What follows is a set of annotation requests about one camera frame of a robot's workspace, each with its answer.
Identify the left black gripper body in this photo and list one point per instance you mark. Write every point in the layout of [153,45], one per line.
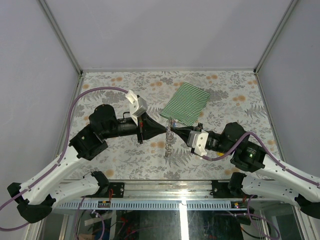
[138,129]

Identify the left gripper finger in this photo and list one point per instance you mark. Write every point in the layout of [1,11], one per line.
[153,132]
[152,126]

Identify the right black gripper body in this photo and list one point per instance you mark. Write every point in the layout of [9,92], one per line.
[209,147]

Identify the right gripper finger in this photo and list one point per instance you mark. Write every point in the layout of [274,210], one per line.
[192,128]
[183,134]

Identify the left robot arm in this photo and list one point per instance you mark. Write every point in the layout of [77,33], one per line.
[37,197]

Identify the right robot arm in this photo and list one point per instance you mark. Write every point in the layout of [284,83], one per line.
[261,174]

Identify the green striped cloth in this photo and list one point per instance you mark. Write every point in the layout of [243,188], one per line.
[186,104]

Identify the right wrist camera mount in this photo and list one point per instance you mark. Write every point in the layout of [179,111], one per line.
[197,142]

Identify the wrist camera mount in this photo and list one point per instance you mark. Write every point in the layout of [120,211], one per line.
[137,106]
[197,142]

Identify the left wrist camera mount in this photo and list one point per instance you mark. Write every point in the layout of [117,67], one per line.
[137,106]

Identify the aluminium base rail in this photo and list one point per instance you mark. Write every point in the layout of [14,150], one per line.
[158,194]

